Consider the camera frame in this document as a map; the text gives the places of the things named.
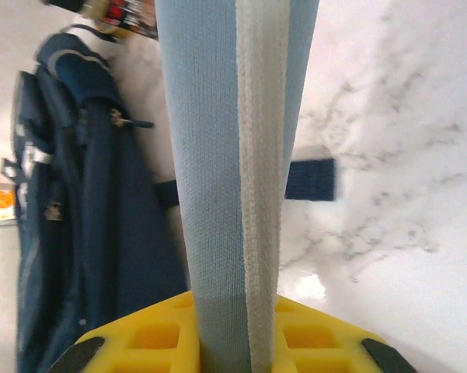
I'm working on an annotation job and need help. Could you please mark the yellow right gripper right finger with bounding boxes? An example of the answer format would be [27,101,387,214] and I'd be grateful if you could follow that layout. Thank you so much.
[274,293,419,373]

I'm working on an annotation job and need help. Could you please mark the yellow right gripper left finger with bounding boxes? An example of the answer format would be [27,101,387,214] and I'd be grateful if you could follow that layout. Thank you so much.
[56,289,201,373]

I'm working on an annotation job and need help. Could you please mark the navy blue backpack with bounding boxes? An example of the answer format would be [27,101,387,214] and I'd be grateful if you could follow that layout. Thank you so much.
[0,25,337,373]

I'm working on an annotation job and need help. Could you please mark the grey-blue fabric pencil case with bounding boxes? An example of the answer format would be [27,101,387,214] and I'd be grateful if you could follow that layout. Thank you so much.
[155,0,320,373]

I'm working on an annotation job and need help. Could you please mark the jar with orange lid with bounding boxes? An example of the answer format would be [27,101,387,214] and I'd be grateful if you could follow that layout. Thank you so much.
[0,188,16,225]

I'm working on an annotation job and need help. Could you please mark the small dark bottle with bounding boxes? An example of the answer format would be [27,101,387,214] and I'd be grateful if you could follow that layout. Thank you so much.
[42,0,159,40]

